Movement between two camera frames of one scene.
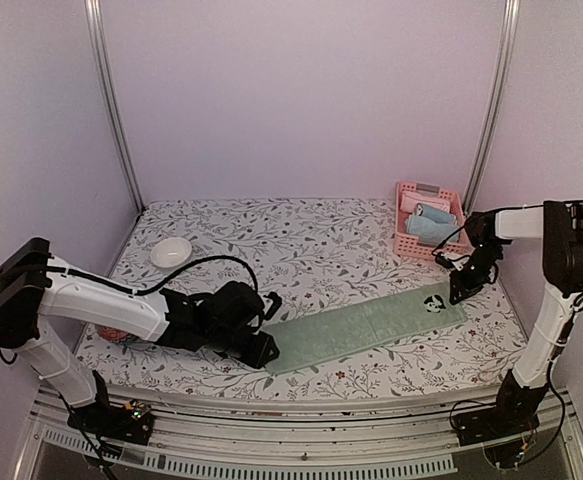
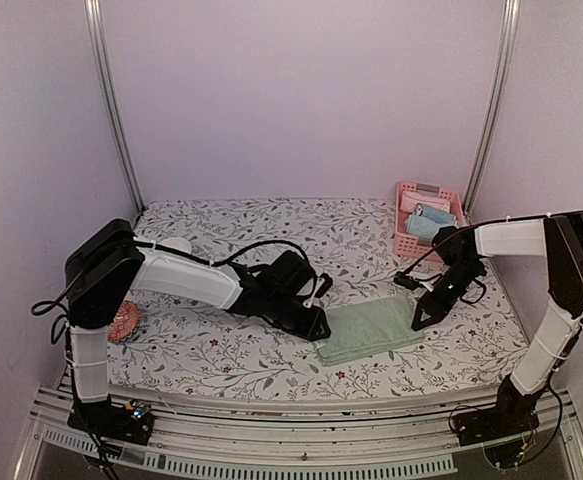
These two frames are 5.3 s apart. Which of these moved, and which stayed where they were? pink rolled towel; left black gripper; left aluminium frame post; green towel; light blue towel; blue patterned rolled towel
Moved: green towel; left black gripper
Stayed: blue patterned rolled towel; light blue towel; left aluminium frame post; pink rolled towel
